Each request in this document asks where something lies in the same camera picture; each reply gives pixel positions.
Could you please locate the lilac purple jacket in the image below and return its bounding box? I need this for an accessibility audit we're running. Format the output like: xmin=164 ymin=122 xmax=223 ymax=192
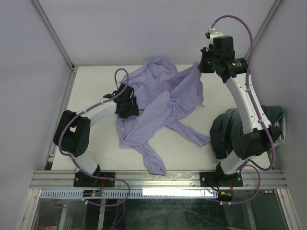
xmin=116 ymin=57 xmax=211 ymax=175

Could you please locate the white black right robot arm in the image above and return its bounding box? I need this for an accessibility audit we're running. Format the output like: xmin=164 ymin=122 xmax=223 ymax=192
xmin=199 ymin=33 xmax=281 ymax=185

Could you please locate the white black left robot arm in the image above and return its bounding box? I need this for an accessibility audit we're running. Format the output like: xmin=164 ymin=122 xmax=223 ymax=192
xmin=53 ymin=83 xmax=139 ymax=186

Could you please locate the dark green grey jacket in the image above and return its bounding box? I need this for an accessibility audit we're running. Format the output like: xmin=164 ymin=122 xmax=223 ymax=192
xmin=210 ymin=105 xmax=285 ymax=160

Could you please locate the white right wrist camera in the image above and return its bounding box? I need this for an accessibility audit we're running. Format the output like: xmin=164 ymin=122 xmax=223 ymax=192
xmin=205 ymin=26 xmax=223 ymax=46

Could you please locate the aluminium right frame post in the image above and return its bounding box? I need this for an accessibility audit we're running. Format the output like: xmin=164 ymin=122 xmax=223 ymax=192
xmin=236 ymin=0 xmax=284 ymax=59

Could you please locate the aluminium frame post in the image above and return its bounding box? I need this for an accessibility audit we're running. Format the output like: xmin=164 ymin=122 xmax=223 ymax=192
xmin=30 ymin=0 xmax=74 ymax=70
xmin=236 ymin=0 xmax=284 ymax=59

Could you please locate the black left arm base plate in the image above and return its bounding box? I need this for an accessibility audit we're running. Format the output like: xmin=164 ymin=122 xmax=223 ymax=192
xmin=73 ymin=172 xmax=115 ymax=188

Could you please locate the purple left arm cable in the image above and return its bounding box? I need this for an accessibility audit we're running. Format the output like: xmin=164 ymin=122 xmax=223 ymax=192
xmin=58 ymin=69 xmax=131 ymax=207

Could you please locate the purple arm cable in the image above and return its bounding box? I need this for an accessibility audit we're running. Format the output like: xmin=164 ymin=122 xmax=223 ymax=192
xmin=210 ymin=15 xmax=276 ymax=206
xmin=58 ymin=69 xmax=131 ymax=207

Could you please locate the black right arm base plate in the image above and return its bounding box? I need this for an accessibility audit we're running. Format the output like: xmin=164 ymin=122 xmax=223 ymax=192
xmin=199 ymin=172 xmax=243 ymax=188

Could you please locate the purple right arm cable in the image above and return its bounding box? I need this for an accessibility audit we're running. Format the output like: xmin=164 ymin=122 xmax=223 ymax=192
xmin=210 ymin=15 xmax=276 ymax=206

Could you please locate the aluminium mounting rail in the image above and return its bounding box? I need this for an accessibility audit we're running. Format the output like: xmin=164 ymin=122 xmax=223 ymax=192
xmin=30 ymin=169 xmax=287 ymax=190

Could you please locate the aluminium left frame post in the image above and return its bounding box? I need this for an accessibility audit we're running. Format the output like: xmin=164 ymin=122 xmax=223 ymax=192
xmin=30 ymin=0 xmax=74 ymax=70

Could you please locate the white slotted cable duct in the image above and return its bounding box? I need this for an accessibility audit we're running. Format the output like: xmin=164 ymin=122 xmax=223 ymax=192
xmin=40 ymin=188 xmax=218 ymax=199

